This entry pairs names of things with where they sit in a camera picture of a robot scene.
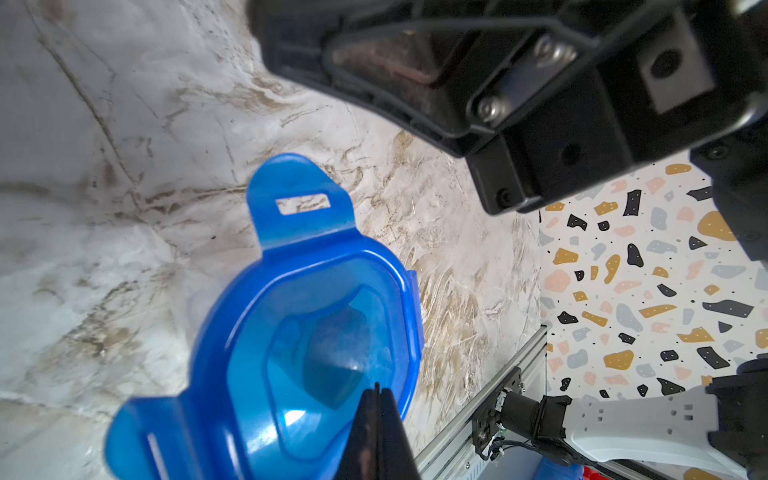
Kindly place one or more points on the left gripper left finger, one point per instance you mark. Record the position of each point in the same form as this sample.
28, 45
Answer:
360, 457

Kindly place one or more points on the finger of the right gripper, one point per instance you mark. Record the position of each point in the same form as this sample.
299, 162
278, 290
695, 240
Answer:
438, 69

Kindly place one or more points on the red bin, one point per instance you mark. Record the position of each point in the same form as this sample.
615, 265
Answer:
592, 474

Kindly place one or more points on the clear plastic container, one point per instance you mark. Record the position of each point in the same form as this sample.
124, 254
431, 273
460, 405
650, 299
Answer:
196, 302

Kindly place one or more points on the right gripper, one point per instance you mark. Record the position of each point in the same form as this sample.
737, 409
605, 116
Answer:
696, 83

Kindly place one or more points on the blue bin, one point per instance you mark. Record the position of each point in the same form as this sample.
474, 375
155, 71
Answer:
549, 470

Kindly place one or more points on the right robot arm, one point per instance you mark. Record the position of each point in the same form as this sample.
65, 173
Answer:
546, 99

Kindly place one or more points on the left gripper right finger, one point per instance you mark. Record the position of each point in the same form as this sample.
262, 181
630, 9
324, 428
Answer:
396, 444

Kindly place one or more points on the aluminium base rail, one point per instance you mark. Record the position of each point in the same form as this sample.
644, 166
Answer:
451, 454

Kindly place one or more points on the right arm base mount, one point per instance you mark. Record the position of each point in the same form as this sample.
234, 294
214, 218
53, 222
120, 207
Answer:
486, 419

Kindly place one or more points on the blue container lid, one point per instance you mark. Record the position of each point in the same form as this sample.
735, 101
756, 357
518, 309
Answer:
287, 351

